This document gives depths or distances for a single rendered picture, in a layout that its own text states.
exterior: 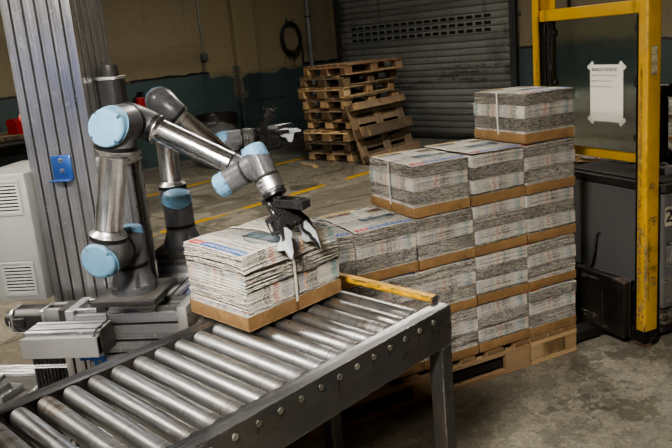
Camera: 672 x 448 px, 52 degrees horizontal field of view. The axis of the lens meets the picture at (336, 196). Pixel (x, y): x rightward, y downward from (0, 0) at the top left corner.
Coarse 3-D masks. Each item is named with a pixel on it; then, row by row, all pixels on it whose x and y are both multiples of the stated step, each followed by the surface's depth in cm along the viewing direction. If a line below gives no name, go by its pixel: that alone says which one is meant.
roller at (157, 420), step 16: (96, 384) 172; (112, 384) 170; (112, 400) 166; (128, 400) 162; (144, 400) 162; (128, 416) 162; (144, 416) 156; (160, 416) 153; (160, 432) 151; (176, 432) 147; (192, 432) 146
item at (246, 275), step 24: (192, 240) 207; (216, 240) 205; (240, 240) 203; (264, 240) 202; (192, 264) 206; (216, 264) 197; (240, 264) 189; (264, 264) 194; (192, 288) 210; (216, 288) 201; (240, 288) 192; (264, 288) 196; (240, 312) 194
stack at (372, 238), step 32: (352, 224) 289; (384, 224) 284; (416, 224) 288; (448, 224) 295; (480, 224) 302; (512, 224) 310; (352, 256) 276; (384, 256) 283; (416, 256) 290; (480, 256) 305; (512, 256) 312; (352, 288) 280; (416, 288) 292; (448, 288) 299; (480, 288) 307; (480, 320) 310; (512, 320) 318; (512, 352) 321; (416, 384) 301
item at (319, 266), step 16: (256, 224) 221; (320, 224) 214; (320, 240) 209; (336, 240) 214; (304, 256) 205; (320, 256) 210; (336, 256) 215; (304, 272) 206; (320, 272) 211; (336, 272) 217; (304, 288) 207
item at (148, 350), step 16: (208, 320) 206; (176, 336) 196; (192, 336) 198; (128, 352) 188; (144, 352) 187; (96, 368) 180; (112, 368) 180; (64, 384) 173; (80, 384) 174; (16, 400) 167; (32, 400) 166; (0, 416) 160; (16, 432) 164
